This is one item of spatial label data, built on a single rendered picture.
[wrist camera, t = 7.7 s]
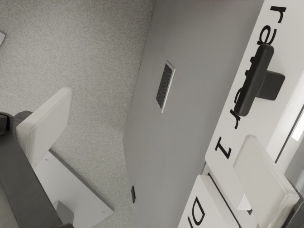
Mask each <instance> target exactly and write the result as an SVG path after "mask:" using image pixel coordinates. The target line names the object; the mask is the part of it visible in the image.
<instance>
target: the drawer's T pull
mask: <svg viewBox="0 0 304 228"><path fill-rule="evenodd" d="M273 54H274V48H273V46H271V45H268V44H262V45H260V46H259V47H258V49H257V51H256V54H255V56H254V59H253V61H252V64H251V66H250V69H249V72H248V74H247V77H246V79H245V81H244V84H243V86H242V89H241V92H240V94H239V97H238V99H237V101H236V104H235V106H234V113H235V114H236V115H237V116H242V117H245V116H247V115H248V113H249V111H250V108H251V106H252V104H253V101H254V99H255V97H257V98H261V99H266V100H275V99H276V98H277V95H278V93H279V91H280V89H281V87H282V84H283V82H284V80H285V76H284V75H283V74H280V73H278V72H274V71H269V70H267V68H268V66H269V64H270V62H271V59H272V57H273Z"/></svg>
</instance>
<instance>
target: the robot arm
mask: <svg viewBox="0 0 304 228"><path fill-rule="evenodd" d="M73 93H74V89H73V87H69V86H64V87H62V88H61V89H60V90H59V91H58V92H57V93H56V94H54V95H53V96H52V97H51V98H50V99H48V100H47V101H46V102H45V103H44V104H43V105H41V106H40V107H39V108H38V109H37V110H35V111H34V112H31V111H27V110H25V111H22V112H19V113H17V114H16V115H15V116H14V117H13V116H12V115H11V114H8V113H5V112H0V228H74V227H73V225H72V224H71V223H66V224H63V223H62V221H61V220H60V218H59V216H58V214H57V212H56V211H55V209H54V207H53V205H52V203H51V201H50V199H49V197H48V196H47V194H46V192H45V190H44V188H43V187H42V185H41V183H40V181H39V179H38V177H37V176H36V174H35V172H34V168H35V167H36V165H37V164H38V163H39V162H40V161H41V159H42V158H43V156H44V155H45V154H46V153H47V151H48V150H49V149H50V147H51V146H52V145H53V144H54V142H55V141H56V140H57V138H58V137H59V136H60V134H61V133H62V132H63V130H64V129H65V128H66V126H67V125H68V122H69V117H70V111H71V104H72V98H73ZM233 168H234V170H235V172H236V175H237V177H238V179H239V181H240V184H241V186H242V188H243V190H244V193H245V195H246V197H247V199H248V202H249V204H250V206H251V208H252V210H253V212H254V215H255V217H256V219H257V221H258V223H259V226H260V228H304V198H303V197H302V195H301V194H300V193H299V192H298V190H297V189H296V188H295V186H294V185H293V183H292V182H291V181H290V180H289V179H288V178H287V177H285V176H284V174H283V173H282V172H281V170H280V169H279V168H278V166H277V165H276V164H275V162H274V161H273V160H272V158H271V157H270V155H269V154H268V152H267V151H266V150H265V148H264V147H263V146H262V144H261V143H260V142H259V140H258V139H257V137H256V136H254V135H250V134H249V135H247V136H246V138H245V140H244V142H243V144H242V147H241V149H240V151H239V153H238V156H237V158H236V160H235V162H234V165H233Z"/></svg>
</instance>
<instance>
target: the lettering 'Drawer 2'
mask: <svg viewBox="0 0 304 228"><path fill-rule="evenodd" d="M196 202H197V204H198V206H199V208H200V210H201V213H202V217H201V220H200V221H199V222H197V221H196V219H195V216H194V207H195V203H196ZM192 216H193V220H194V223H195V224H196V225H197V226H199V225H200V224H201V223H202V221H203V218H204V216H205V213H204V211H203V209H202V207H201V204H200V202H199V200H198V198H197V197H196V198H195V201H194V204H193V208H192ZM188 221H189V224H190V227H191V228H193V226H192V223H191V221H190V218H189V217H188Z"/></svg>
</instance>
